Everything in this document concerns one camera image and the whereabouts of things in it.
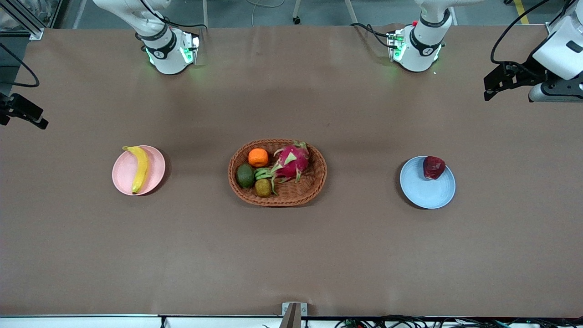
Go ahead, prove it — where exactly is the black right arm base cable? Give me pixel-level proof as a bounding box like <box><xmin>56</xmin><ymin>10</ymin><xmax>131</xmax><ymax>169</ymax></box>
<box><xmin>137</xmin><ymin>0</ymin><xmax>208</xmax><ymax>32</ymax></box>

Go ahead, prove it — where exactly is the green avocado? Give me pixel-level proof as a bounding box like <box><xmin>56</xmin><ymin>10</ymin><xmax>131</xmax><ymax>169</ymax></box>
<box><xmin>236</xmin><ymin>164</ymin><xmax>256</xmax><ymax>189</ymax></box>

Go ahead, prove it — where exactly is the aluminium frame post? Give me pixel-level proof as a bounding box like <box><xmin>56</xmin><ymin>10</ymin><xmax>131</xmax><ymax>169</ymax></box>
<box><xmin>546</xmin><ymin>0</ymin><xmax>583</xmax><ymax>35</ymax></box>
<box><xmin>0</xmin><ymin>0</ymin><xmax>45</xmax><ymax>41</ymax></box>

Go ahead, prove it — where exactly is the pink dragon fruit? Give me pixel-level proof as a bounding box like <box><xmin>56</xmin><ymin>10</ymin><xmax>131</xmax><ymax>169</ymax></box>
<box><xmin>254</xmin><ymin>141</ymin><xmax>311</xmax><ymax>194</ymax></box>

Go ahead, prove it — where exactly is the brown wicker basket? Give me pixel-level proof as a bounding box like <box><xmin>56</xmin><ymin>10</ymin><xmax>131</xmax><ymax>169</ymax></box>
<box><xmin>228</xmin><ymin>139</ymin><xmax>327</xmax><ymax>207</ymax></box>

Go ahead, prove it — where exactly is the blue plate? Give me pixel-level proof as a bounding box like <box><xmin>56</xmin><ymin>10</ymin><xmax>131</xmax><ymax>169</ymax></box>
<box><xmin>399</xmin><ymin>156</ymin><xmax>456</xmax><ymax>210</ymax></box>

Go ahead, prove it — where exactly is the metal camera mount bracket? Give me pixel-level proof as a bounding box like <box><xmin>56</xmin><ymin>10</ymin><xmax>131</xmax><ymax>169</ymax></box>
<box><xmin>281</xmin><ymin>302</ymin><xmax>308</xmax><ymax>328</ymax></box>

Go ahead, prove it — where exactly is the orange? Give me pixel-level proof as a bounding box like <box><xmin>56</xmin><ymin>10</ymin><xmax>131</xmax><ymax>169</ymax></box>
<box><xmin>248</xmin><ymin>148</ymin><xmax>269</xmax><ymax>168</ymax></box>

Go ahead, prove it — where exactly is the pink plate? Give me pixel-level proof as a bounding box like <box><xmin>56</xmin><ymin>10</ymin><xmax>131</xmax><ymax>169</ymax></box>
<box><xmin>112</xmin><ymin>145</ymin><xmax>166</xmax><ymax>196</ymax></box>

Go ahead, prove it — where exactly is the black left arm base cable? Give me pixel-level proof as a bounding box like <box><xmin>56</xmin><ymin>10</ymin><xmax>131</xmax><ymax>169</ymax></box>
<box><xmin>350</xmin><ymin>23</ymin><xmax>392</xmax><ymax>48</ymax></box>

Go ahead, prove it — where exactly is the black arm base cable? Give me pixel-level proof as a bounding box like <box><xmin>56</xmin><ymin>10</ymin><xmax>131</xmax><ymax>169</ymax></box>
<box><xmin>137</xmin><ymin>0</ymin><xmax>208</xmax><ymax>32</ymax></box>
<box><xmin>350</xmin><ymin>23</ymin><xmax>392</xmax><ymax>48</ymax></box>

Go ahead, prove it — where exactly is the red apple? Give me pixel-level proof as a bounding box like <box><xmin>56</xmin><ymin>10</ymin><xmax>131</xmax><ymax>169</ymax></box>
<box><xmin>423</xmin><ymin>156</ymin><xmax>446</xmax><ymax>180</ymax></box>

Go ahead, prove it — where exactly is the black cable bundle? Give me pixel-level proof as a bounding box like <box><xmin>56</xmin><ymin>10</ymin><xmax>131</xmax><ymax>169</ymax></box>
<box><xmin>335</xmin><ymin>314</ymin><xmax>583</xmax><ymax>328</ymax></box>

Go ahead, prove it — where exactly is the yellow banana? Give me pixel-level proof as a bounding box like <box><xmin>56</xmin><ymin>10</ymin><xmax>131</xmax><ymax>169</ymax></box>
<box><xmin>122</xmin><ymin>146</ymin><xmax>149</xmax><ymax>194</ymax></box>

